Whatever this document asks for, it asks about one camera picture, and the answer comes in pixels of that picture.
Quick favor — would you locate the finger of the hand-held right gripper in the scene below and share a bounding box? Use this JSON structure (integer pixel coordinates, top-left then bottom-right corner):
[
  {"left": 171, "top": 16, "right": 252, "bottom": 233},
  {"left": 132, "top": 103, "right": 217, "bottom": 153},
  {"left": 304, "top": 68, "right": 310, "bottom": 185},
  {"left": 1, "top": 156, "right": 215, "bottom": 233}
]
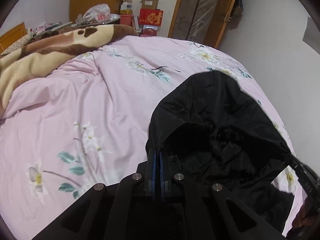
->
[{"left": 290, "top": 155, "right": 304, "bottom": 173}]

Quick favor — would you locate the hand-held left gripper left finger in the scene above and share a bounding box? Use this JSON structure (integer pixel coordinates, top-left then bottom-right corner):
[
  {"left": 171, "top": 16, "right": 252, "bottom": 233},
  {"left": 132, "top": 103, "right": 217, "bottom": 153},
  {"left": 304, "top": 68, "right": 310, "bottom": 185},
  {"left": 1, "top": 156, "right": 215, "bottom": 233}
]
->
[{"left": 32, "top": 149, "right": 158, "bottom": 240}]

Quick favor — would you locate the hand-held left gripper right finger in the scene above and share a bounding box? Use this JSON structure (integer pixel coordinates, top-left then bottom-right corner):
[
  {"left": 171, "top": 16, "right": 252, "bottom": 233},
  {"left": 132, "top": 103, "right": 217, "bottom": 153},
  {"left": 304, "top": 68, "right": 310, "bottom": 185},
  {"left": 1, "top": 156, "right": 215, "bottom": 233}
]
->
[{"left": 159, "top": 151, "right": 285, "bottom": 240}]

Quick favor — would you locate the black puffer jacket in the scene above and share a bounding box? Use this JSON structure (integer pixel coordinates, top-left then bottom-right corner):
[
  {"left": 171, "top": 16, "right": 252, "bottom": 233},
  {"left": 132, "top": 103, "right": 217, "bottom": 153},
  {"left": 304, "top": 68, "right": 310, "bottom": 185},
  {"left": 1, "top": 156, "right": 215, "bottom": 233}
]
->
[{"left": 146, "top": 70, "right": 297, "bottom": 235}]

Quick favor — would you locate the person's right hand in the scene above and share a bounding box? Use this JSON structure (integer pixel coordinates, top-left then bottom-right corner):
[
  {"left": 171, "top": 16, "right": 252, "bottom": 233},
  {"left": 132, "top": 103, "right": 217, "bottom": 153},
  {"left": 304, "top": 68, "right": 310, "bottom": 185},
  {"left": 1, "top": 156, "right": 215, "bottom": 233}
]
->
[{"left": 291, "top": 201, "right": 320, "bottom": 233}]

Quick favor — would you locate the pink floral duvet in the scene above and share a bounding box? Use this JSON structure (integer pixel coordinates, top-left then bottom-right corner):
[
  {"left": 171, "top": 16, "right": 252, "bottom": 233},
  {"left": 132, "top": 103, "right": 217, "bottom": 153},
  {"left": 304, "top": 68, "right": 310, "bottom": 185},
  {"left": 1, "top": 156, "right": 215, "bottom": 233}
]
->
[{"left": 0, "top": 35, "right": 307, "bottom": 240}]

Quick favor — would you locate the red gift box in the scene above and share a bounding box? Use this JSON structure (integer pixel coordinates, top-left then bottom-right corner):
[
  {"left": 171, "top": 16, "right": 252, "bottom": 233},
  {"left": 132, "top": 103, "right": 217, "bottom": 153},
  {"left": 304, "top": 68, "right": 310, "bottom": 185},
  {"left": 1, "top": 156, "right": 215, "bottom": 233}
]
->
[{"left": 139, "top": 9, "right": 163, "bottom": 28}]

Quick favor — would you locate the pink box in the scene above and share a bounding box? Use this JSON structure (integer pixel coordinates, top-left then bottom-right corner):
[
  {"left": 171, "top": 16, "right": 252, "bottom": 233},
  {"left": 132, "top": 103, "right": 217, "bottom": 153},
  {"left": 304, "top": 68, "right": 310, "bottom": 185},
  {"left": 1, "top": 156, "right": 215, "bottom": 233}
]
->
[{"left": 119, "top": 14, "right": 134, "bottom": 27}]

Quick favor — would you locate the brown dog print blanket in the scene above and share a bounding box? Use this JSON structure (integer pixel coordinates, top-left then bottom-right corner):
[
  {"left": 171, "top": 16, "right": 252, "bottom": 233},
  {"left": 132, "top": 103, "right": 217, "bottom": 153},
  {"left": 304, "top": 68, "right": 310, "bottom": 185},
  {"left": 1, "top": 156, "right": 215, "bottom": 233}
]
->
[{"left": 0, "top": 24, "right": 138, "bottom": 108}]

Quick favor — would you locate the wooden door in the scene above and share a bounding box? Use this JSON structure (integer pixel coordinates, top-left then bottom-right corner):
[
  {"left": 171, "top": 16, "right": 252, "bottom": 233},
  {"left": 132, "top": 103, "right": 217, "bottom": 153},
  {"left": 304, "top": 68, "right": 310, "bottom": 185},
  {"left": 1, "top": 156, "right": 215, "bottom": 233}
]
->
[{"left": 168, "top": 0, "right": 242, "bottom": 49}]

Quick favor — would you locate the cardboard box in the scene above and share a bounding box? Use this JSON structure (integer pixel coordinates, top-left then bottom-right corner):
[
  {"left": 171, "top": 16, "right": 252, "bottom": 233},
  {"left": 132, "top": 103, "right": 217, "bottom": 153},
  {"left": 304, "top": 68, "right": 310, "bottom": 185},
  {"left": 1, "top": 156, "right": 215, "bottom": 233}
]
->
[{"left": 140, "top": 0, "right": 160, "bottom": 10}]

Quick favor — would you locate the white plastic bag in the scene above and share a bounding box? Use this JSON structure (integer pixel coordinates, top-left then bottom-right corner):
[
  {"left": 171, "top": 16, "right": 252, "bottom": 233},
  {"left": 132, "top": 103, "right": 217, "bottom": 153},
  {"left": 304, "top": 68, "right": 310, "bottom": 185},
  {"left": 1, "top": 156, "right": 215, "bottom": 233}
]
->
[{"left": 76, "top": 4, "right": 111, "bottom": 23}]

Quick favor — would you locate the hanging bag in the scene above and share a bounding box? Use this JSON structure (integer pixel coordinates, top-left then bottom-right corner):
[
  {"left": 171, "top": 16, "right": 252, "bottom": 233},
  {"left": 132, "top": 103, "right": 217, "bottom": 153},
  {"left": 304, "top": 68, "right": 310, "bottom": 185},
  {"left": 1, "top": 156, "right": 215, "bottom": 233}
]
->
[{"left": 231, "top": 0, "right": 244, "bottom": 19}]

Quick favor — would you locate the clear gift bag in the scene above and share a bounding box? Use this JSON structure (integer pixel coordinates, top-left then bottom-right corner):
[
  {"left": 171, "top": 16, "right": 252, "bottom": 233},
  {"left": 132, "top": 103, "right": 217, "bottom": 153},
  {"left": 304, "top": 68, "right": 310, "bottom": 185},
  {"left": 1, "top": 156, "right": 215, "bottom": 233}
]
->
[{"left": 121, "top": 0, "right": 133, "bottom": 14}]

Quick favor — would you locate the wooden headboard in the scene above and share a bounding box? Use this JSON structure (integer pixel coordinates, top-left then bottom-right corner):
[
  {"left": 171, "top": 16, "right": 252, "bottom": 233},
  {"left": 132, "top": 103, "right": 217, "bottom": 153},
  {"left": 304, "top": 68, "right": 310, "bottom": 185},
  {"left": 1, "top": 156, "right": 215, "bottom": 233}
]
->
[{"left": 0, "top": 22, "right": 27, "bottom": 54}]

